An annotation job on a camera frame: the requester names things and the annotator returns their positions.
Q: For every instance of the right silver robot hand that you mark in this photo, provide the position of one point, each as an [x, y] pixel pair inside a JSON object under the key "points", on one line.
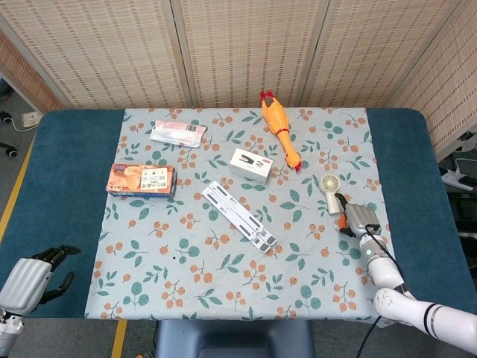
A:
{"points": [[357, 218]]}

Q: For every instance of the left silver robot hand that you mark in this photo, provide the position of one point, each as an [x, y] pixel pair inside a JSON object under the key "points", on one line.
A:
{"points": [[26, 283]]}

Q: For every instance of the white handheld fan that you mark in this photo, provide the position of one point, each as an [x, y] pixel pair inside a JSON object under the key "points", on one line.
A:
{"points": [[329, 188]]}

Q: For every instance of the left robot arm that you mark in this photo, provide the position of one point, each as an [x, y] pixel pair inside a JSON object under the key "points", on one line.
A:
{"points": [[9, 328]]}

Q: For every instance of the dark robot base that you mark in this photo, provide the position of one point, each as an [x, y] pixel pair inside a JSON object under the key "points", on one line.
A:
{"points": [[233, 338]]}

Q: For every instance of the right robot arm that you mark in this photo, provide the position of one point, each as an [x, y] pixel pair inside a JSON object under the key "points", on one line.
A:
{"points": [[402, 283]]}

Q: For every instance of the white power strip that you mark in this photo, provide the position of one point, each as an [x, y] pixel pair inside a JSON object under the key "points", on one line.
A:
{"points": [[457, 178]]}

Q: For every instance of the white folding laptop stand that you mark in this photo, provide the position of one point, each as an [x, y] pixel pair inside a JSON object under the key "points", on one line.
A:
{"points": [[238, 214]]}

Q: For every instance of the white stapler box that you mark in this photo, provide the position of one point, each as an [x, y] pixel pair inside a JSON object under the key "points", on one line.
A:
{"points": [[250, 166]]}

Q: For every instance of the floral tablecloth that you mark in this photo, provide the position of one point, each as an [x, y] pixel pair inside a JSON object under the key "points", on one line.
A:
{"points": [[238, 231]]}

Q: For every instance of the orange rubber chicken toy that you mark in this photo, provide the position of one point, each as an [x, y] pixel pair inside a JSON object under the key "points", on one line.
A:
{"points": [[279, 123]]}

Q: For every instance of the black office chair base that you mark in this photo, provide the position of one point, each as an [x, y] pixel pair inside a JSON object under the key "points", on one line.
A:
{"points": [[8, 147]]}

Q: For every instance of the orange snack box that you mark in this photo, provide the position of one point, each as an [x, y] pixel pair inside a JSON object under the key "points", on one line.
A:
{"points": [[143, 181]]}

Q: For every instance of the white floor socket box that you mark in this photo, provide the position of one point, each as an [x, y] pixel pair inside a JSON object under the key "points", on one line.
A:
{"points": [[30, 119]]}

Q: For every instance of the pink plastic package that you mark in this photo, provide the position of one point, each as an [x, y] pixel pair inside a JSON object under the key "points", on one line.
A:
{"points": [[177, 133]]}

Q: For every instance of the woven folding screen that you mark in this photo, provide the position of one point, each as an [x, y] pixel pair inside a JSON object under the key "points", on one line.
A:
{"points": [[238, 52]]}

